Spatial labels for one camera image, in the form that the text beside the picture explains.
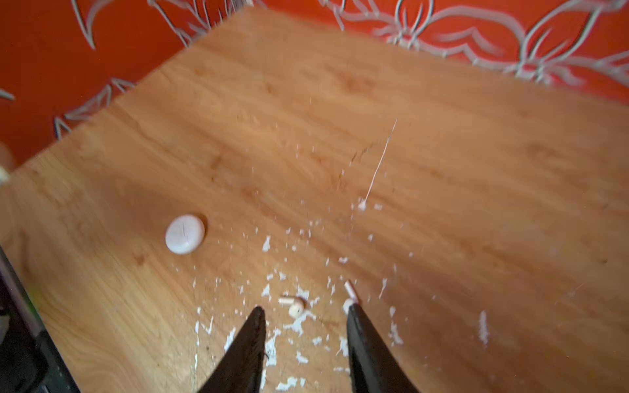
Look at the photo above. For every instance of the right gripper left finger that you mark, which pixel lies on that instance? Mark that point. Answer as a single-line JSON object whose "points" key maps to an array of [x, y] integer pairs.
{"points": [[241, 368]]}

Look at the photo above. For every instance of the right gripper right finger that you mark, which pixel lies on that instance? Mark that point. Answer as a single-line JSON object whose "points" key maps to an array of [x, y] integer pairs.
{"points": [[372, 366]]}

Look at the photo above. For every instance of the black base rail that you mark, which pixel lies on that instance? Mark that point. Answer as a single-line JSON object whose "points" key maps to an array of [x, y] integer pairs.
{"points": [[30, 361]]}

